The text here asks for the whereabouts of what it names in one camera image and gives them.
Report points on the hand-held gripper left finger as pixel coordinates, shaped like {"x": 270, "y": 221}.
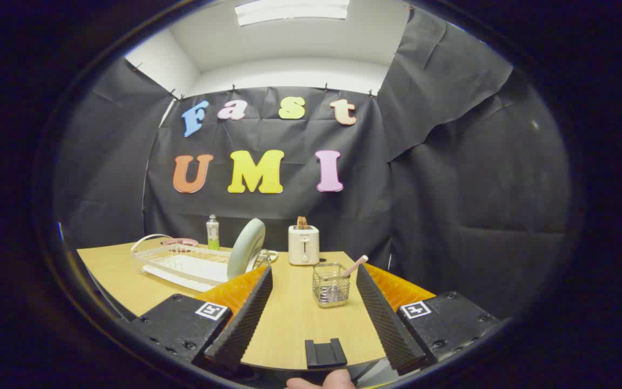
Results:
{"x": 246, "y": 319}

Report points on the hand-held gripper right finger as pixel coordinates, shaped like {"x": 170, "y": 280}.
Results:
{"x": 384, "y": 319}

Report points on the pale green plate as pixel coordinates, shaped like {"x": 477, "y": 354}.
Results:
{"x": 247, "y": 246}

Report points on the pink divided dish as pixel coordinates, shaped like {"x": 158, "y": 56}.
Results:
{"x": 180, "y": 242}

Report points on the black table clamp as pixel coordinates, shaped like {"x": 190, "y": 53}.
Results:
{"x": 325, "y": 354}

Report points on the white divided snack tray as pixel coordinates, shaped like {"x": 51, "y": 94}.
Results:
{"x": 272, "y": 255}

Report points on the white drip tray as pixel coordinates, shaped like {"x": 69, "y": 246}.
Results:
{"x": 192, "y": 267}

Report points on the clear bottle green liquid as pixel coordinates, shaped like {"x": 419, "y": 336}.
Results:
{"x": 213, "y": 235}

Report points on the white toaster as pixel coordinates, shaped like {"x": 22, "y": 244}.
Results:
{"x": 303, "y": 246}

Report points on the toast slice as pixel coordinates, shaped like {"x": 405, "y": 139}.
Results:
{"x": 302, "y": 222}

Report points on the black backdrop cloth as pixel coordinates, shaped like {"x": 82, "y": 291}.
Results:
{"x": 424, "y": 189}

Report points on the ceiling light panel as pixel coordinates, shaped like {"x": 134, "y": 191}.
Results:
{"x": 292, "y": 11}

